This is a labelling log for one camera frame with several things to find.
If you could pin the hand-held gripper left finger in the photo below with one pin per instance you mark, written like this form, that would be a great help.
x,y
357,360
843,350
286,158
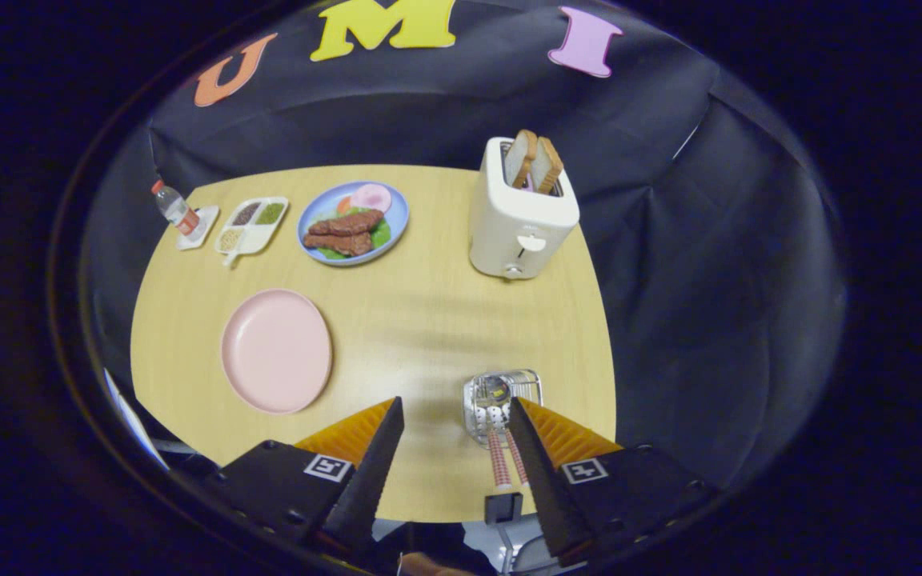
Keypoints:
x,y
369,480

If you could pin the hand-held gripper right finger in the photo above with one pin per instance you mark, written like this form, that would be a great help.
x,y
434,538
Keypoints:
x,y
545,480

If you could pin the pink plate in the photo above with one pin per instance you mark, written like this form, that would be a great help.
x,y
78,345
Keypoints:
x,y
277,352

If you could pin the brown meat piece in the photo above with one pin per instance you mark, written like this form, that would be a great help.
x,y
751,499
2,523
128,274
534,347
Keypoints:
x,y
349,223
337,243

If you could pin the green lettuce leaf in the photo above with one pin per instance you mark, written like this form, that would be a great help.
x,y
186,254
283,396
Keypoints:
x,y
382,234

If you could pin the white toaster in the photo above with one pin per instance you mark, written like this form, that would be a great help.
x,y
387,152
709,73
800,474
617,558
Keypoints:
x,y
509,224

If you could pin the white divided tray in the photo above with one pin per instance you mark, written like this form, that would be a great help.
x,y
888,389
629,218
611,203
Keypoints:
x,y
257,240

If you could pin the blue plate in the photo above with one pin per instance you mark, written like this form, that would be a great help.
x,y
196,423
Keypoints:
x,y
398,216

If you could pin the orange carrot slice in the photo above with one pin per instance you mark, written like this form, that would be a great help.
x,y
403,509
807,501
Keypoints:
x,y
344,205

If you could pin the pile of yellow soybeans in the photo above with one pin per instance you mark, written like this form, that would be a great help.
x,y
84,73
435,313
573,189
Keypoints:
x,y
230,239

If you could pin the pink ham slice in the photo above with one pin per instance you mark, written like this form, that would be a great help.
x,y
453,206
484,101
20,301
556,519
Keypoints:
x,y
370,197

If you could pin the pile of green beans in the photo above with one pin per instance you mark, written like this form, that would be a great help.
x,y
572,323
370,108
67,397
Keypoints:
x,y
270,213

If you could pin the pile of brown beans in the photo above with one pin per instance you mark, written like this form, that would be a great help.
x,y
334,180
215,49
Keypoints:
x,y
246,214

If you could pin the white square coaster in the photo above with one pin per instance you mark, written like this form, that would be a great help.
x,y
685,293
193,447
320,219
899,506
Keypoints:
x,y
203,236

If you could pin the toast slice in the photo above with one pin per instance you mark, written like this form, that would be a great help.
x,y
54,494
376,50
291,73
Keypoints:
x,y
547,164
520,158

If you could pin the clear water bottle red cap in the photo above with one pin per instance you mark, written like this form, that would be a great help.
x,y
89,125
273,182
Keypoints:
x,y
175,210

